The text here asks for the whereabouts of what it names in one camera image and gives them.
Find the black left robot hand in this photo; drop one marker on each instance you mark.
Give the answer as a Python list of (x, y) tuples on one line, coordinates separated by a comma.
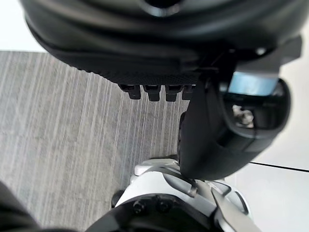
[(149, 48)]

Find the dark robot foot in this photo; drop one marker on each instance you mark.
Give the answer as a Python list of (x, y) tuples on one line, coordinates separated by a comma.
[(14, 210)]

